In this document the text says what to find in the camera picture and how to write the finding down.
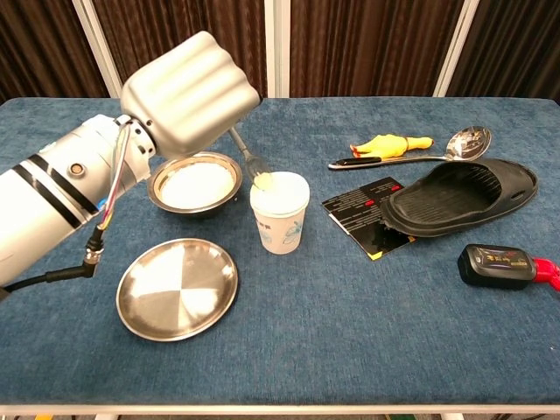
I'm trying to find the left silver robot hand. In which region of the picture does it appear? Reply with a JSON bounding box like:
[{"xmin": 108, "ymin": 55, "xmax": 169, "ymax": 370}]
[{"xmin": 120, "ymin": 30, "xmax": 263, "ymax": 161}]

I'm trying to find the small metal spoon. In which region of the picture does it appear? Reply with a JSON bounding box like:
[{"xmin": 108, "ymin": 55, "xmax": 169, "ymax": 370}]
[{"xmin": 228, "ymin": 126, "xmax": 276, "ymax": 193}]

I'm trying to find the steel bowl with white contents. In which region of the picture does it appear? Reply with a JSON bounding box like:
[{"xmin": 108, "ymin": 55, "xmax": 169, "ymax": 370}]
[{"xmin": 146, "ymin": 150, "xmax": 244, "ymax": 221}]

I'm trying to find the white paper cup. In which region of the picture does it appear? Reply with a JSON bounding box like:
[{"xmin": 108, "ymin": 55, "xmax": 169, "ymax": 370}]
[{"xmin": 249, "ymin": 171, "xmax": 312, "ymax": 256}]

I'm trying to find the flat steel plate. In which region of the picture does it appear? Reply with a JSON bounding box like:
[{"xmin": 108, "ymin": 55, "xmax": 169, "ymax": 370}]
[{"xmin": 115, "ymin": 237, "xmax": 241, "ymax": 343}]

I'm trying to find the dark brown curtain panel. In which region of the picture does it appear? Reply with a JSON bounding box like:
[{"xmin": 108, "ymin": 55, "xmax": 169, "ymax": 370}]
[
  {"xmin": 290, "ymin": 0, "xmax": 465, "ymax": 99},
  {"xmin": 92, "ymin": 0, "xmax": 269, "ymax": 99},
  {"xmin": 0, "ymin": 0, "xmax": 110, "ymax": 102},
  {"xmin": 445, "ymin": 0, "xmax": 560, "ymax": 104}
]

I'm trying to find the black printed booklet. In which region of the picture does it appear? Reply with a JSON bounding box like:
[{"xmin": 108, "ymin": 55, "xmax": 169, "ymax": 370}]
[{"xmin": 321, "ymin": 176, "xmax": 417, "ymax": 263}]

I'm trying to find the yellow rubber chicken toy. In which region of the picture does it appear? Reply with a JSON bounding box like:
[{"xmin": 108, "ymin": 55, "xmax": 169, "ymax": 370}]
[{"xmin": 349, "ymin": 134, "xmax": 436, "ymax": 159}]

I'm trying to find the blue table cloth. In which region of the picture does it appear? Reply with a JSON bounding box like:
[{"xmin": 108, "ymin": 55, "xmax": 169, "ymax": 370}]
[{"xmin": 0, "ymin": 96, "xmax": 560, "ymax": 407}]

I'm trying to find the black rubber slipper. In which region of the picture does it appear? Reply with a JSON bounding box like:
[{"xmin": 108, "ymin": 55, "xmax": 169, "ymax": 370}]
[{"xmin": 379, "ymin": 157, "xmax": 540, "ymax": 239}]

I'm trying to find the black and red device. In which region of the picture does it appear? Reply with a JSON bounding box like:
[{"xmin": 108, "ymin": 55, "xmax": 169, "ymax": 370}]
[{"xmin": 457, "ymin": 243, "xmax": 560, "ymax": 293}]

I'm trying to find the white frame post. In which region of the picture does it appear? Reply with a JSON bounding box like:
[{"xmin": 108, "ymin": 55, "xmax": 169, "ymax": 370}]
[
  {"xmin": 263, "ymin": 0, "xmax": 293, "ymax": 99},
  {"xmin": 71, "ymin": 0, "xmax": 124, "ymax": 99},
  {"xmin": 432, "ymin": 0, "xmax": 479, "ymax": 99}
]

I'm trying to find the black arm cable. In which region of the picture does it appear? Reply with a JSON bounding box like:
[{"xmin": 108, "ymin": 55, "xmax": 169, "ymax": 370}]
[{"xmin": 0, "ymin": 222, "xmax": 107, "ymax": 303}]

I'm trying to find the steel ladle black handle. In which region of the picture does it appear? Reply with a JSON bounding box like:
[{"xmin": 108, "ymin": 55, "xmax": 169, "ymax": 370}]
[{"xmin": 327, "ymin": 125, "xmax": 493, "ymax": 172}]

